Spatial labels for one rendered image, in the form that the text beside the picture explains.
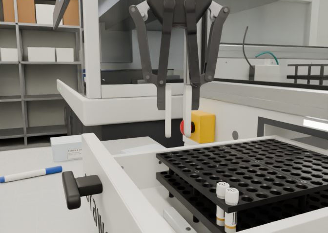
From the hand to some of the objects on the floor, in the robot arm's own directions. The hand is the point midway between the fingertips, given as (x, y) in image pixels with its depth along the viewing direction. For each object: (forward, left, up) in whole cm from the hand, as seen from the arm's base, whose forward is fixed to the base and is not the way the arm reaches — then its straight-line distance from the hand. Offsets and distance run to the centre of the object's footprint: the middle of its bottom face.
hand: (177, 110), depth 39 cm
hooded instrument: (-10, +177, -94) cm, 200 cm away
